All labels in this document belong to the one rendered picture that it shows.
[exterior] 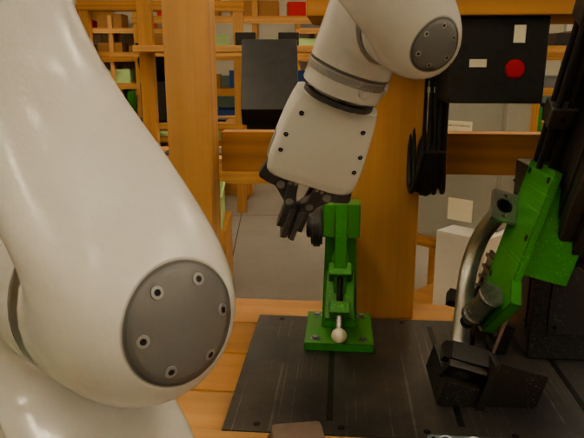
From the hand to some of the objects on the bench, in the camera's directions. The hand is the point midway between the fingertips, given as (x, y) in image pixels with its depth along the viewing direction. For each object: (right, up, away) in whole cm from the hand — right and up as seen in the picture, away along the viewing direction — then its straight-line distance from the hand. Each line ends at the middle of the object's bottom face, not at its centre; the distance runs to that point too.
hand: (292, 218), depth 69 cm
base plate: (+46, -29, +35) cm, 65 cm away
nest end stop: (+27, -27, +26) cm, 46 cm away
